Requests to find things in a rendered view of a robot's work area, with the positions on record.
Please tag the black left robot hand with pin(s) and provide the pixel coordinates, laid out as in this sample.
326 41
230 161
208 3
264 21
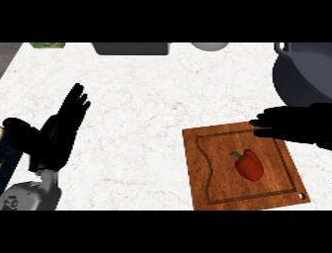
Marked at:
58 131

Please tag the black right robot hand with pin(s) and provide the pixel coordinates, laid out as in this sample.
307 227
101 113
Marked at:
310 126

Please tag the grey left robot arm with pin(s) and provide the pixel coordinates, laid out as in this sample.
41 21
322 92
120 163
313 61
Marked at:
29 194

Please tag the dark grey pot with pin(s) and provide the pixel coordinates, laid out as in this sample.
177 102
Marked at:
314 75

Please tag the red bell pepper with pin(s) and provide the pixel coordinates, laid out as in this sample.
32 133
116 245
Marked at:
248 165

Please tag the brown wooden cutting board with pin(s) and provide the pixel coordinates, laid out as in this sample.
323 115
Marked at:
243 166

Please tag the green yellow box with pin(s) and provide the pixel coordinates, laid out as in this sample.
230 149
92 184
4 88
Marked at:
47 44

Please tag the dark grey flat block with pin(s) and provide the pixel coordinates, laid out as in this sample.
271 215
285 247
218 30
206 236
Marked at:
131 48

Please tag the pale grey round object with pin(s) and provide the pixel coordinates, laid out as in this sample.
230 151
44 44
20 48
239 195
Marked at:
209 46

